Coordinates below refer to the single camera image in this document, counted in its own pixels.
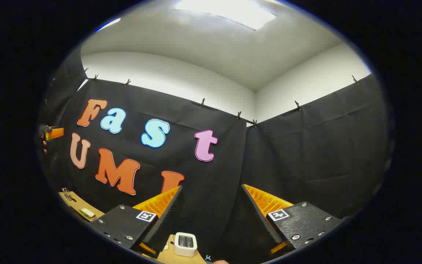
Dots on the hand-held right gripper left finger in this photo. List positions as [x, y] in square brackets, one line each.
[167, 220]

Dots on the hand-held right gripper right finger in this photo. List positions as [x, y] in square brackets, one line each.
[260, 220]

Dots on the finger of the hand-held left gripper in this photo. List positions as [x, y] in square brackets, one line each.
[55, 133]

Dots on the white toaster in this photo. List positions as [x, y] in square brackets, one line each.
[185, 250]

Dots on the lettuce sandwich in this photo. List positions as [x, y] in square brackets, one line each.
[87, 213]

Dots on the ceiling light panel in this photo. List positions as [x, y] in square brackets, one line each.
[229, 13]
[107, 25]

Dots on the row of black cloth clips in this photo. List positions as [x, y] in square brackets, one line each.
[202, 102]

